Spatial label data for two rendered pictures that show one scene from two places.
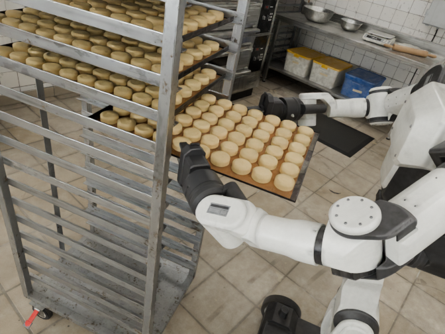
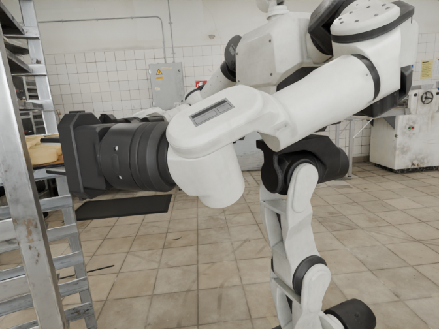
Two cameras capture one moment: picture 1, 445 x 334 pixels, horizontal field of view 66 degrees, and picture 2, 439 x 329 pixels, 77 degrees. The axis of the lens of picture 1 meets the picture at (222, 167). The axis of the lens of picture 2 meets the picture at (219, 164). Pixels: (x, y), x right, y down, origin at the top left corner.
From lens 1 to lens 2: 0.52 m
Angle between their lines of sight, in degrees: 41
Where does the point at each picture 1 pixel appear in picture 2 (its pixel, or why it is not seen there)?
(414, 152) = (287, 55)
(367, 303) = (308, 245)
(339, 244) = (385, 44)
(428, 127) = (286, 29)
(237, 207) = (237, 91)
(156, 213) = (47, 293)
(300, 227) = (329, 65)
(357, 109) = not seen: hidden behind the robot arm
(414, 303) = not seen: hidden behind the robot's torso
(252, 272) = not seen: outside the picture
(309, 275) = (214, 307)
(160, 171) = (26, 200)
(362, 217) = (377, 9)
